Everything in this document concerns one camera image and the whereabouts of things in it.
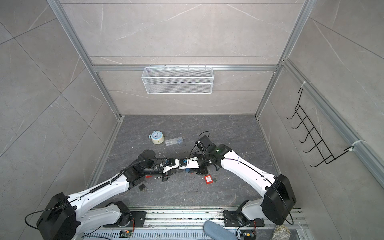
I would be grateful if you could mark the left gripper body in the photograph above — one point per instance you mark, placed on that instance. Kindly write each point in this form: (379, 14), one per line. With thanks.
(161, 170)

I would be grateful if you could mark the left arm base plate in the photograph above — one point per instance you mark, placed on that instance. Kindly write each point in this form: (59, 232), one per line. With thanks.
(133, 219)

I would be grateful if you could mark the small black padlock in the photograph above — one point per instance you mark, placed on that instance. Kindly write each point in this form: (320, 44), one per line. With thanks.
(143, 188)

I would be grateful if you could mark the black wire hook rack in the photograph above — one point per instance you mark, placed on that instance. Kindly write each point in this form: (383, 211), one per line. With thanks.
(314, 135)

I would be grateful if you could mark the red padlock long shackle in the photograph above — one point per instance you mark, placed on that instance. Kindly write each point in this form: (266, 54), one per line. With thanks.
(153, 177)

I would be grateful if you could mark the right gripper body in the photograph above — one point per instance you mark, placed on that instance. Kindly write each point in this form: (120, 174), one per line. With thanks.
(197, 160)

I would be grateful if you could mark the white wire basket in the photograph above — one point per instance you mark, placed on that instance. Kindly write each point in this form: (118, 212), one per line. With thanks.
(178, 80)

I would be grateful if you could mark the aluminium rail front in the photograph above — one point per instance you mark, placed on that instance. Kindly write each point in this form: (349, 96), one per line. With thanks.
(166, 218)

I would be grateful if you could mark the patterned shoe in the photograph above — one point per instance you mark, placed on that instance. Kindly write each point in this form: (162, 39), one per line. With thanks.
(281, 233)

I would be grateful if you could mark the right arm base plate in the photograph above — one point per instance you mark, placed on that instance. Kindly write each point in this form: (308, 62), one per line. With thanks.
(233, 219)

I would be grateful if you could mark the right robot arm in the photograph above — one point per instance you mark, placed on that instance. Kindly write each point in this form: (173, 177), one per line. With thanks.
(277, 197)

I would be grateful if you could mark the blue slipper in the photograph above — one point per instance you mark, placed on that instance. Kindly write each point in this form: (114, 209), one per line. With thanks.
(217, 232)

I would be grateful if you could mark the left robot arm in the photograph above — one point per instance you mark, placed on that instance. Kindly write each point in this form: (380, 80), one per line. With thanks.
(66, 217)

